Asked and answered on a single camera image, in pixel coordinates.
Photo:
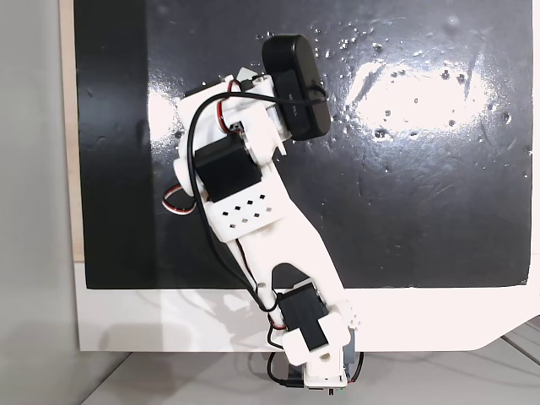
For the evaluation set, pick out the light wooden board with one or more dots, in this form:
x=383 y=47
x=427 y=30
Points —
x=67 y=126

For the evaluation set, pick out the white base board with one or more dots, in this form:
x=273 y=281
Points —
x=147 y=320

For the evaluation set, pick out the black glossy mat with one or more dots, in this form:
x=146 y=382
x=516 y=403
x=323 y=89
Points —
x=422 y=190

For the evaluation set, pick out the black oval camera box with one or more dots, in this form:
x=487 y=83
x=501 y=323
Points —
x=295 y=90

